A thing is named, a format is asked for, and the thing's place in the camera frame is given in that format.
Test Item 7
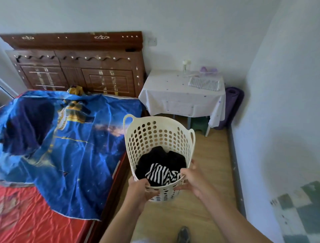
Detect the person's left hand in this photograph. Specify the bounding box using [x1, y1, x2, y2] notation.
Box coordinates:
[124, 175, 160, 213]

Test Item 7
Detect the person's right hand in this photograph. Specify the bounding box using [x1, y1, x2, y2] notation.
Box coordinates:
[174, 159, 217, 200]

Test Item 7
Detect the white perforated laundry basket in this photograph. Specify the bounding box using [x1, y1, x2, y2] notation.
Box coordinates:
[123, 114, 196, 203]

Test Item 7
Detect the person's left forearm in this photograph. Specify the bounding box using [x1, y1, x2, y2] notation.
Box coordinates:
[99, 202, 144, 243]

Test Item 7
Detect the person's right forearm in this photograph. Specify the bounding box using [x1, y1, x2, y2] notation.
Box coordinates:
[201, 190, 273, 243]

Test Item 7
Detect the black white striped garment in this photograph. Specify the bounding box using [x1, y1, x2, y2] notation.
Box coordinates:
[145, 163, 181, 187]

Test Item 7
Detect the green plastic stool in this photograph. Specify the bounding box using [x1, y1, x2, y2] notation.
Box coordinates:
[187, 116, 210, 134]

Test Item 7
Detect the person's grey shoe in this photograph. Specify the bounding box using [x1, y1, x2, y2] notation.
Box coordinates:
[177, 226, 191, 243]

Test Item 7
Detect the white dotted tablecloth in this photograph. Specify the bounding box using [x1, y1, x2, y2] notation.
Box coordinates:
[138, 69, 226, 129]

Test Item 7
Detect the purple rolled yoga mat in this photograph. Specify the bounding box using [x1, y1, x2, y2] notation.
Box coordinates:
[214, 87, 245, 131]

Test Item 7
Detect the blue printed bed sheet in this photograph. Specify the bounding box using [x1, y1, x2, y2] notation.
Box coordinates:
[0, 85, 146, 221]

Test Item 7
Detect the red mattress cover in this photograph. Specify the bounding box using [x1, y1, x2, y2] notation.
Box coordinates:
[0, 182, 93, 243]

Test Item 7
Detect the green white checkered cloth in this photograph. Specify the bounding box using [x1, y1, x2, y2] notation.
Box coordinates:
[269, 181, 320, 243]

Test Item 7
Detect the brown carved wooden headboard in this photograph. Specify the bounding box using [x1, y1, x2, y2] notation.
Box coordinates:
[0, 31, 147, 98]

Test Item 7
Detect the brown wooden bed frame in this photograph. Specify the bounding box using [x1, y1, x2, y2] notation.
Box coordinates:
[85, 150, 131, 243]

